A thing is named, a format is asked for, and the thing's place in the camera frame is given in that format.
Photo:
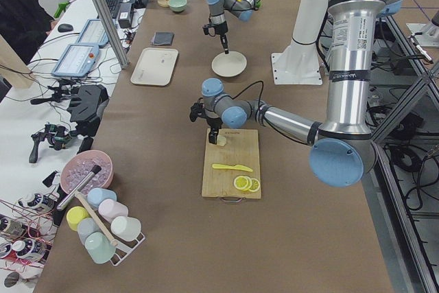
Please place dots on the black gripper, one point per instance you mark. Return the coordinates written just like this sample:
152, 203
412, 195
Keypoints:
222, 29
214, 123

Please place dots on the cream round plate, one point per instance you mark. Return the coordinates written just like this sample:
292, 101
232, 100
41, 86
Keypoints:
229, 65

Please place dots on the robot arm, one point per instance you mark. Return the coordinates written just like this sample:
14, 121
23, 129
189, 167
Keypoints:
341, 146
242, 9

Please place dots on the cream rectangular tray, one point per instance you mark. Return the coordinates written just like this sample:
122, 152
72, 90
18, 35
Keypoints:
155, 67

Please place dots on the wooden cutting board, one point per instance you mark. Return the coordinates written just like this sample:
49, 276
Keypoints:
235, 154

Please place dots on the yellow plastic knife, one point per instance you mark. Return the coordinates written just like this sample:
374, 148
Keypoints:
232, 167

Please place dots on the lemon slices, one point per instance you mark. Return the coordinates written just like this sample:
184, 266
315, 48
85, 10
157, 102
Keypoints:
246, 183

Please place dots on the mint green bowl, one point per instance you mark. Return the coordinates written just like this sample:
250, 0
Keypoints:
177, 6

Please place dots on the grey folded cloth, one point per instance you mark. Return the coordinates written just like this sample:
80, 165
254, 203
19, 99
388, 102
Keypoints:
162, 38

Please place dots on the white plastic cup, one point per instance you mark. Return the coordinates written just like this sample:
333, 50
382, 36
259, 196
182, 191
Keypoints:
127, 228

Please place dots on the pink plastic cup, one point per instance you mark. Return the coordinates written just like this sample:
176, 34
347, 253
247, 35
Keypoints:
109, 209

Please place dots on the blue teach pendant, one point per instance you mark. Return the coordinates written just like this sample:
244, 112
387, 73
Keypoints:
76, 61
93, 32

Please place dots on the blue plastic cup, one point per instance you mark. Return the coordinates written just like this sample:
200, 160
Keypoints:
97, 195

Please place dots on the pink bowl with ice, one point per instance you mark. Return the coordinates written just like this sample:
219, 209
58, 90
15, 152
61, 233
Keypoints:
81, 165

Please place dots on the white cup rack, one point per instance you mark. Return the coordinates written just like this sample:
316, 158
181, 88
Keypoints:
124, 249

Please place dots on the wooden muddler stick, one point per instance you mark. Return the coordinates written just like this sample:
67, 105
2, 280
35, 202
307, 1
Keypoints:
96, 218

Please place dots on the grey plastic cup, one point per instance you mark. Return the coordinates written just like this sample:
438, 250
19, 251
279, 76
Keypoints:
85, 228

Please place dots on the mint plastic cup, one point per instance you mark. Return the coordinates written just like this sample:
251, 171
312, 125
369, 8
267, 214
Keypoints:
99, 247

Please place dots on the yellow plastic cup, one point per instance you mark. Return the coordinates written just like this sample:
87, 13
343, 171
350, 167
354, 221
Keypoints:
75, 215

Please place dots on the black computer mouse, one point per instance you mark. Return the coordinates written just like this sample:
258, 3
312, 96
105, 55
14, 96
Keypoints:
65, 27

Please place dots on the person in black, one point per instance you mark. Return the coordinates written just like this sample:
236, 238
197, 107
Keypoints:
25, 25

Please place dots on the white pedestal column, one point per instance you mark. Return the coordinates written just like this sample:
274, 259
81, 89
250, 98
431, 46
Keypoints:
299, 62

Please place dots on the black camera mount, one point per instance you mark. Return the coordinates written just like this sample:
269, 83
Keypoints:
86, 108

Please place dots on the aluminium frame post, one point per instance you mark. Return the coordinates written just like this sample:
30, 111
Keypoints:
111, 31

